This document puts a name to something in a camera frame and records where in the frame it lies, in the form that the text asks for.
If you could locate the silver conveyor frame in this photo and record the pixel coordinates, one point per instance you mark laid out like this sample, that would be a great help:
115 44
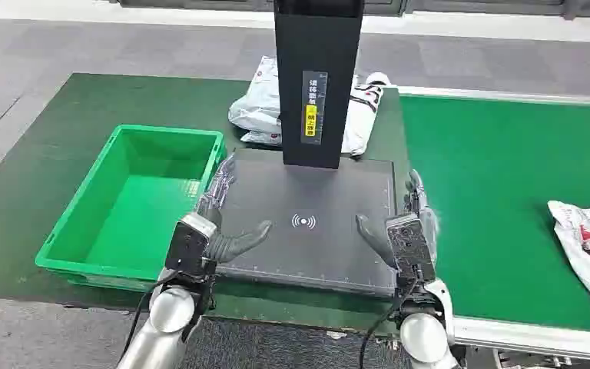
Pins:
529 338

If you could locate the white parcel bag black stripe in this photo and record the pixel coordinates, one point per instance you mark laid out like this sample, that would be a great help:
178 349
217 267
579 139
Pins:
361 122

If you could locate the green plastic crate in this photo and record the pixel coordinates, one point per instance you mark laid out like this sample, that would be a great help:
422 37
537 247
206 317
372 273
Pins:
137 214

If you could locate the dark green table mat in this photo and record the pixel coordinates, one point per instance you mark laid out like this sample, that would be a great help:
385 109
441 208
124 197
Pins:
96 102

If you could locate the large white crumpled parcel bag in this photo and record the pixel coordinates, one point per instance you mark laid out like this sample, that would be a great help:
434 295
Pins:
259 107

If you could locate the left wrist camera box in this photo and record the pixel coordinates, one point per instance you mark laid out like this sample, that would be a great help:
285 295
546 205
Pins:
188 247

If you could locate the black and yellow column label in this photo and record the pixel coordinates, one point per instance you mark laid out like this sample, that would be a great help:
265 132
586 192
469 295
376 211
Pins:
314 107

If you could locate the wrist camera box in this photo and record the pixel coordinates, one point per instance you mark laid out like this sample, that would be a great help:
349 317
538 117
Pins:
411 249
188 247

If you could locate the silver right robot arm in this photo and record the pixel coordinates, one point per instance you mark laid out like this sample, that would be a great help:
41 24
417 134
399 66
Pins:
425 331

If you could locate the flat white parcel bag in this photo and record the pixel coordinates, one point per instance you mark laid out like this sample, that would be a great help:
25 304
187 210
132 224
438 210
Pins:
262 138

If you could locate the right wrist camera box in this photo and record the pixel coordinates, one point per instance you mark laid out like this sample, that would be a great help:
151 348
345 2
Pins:
411 249

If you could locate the black scanner column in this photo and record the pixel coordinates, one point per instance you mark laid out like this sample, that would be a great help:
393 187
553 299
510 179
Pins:
320 46

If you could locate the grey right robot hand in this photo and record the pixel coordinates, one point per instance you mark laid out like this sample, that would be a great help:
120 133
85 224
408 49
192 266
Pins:
376 242

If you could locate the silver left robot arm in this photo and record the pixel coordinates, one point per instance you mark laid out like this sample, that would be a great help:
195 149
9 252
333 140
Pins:
165 321

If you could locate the black scanner base pad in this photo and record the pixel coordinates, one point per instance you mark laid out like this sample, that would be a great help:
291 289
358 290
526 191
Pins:
315 254

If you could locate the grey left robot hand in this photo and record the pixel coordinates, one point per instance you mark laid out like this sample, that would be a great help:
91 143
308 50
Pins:
234 247

